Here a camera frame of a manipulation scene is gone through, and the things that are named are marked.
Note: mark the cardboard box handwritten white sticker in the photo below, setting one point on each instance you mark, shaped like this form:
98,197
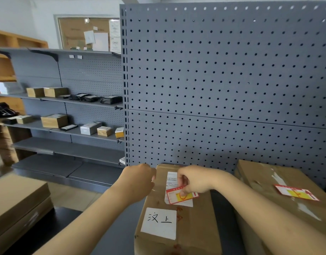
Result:
200,223

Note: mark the cork notice board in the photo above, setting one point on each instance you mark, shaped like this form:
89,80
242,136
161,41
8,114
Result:
72,31

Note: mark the white gray box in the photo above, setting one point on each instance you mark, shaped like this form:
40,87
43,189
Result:
90,128

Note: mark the wide tan box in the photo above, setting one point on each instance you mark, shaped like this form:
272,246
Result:
54,121

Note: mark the person's left hand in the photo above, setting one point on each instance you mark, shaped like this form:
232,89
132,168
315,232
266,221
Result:
137,183

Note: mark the black table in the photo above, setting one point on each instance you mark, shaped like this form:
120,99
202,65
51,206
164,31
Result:
64,216

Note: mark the flat brown cardboard box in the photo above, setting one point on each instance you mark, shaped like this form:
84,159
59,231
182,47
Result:
24,231
16,199

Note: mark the small yellow white box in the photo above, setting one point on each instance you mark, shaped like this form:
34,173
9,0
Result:
119,132

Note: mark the low tan box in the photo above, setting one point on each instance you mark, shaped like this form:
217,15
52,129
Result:
24,120

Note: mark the black bag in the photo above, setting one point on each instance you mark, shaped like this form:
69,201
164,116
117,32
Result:
3,110

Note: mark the person's right forearm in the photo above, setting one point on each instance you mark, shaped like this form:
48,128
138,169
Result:
272,209

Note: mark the flat black box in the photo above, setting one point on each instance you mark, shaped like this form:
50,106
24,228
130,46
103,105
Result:
69,127

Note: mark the large cardboard box blue print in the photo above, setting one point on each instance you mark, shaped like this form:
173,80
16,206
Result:
261,172

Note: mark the person's left forearm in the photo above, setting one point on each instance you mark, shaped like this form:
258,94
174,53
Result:
86,231

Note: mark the white paper sheet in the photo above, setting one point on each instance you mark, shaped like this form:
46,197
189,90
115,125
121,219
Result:
89,37
114,28
115,44
101,42

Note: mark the tan box white top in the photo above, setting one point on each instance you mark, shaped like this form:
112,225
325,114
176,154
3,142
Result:
104,131

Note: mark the person's right hand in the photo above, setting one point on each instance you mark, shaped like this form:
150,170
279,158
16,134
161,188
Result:
203,179

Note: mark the small black box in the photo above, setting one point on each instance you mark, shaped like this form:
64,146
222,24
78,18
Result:
10,121

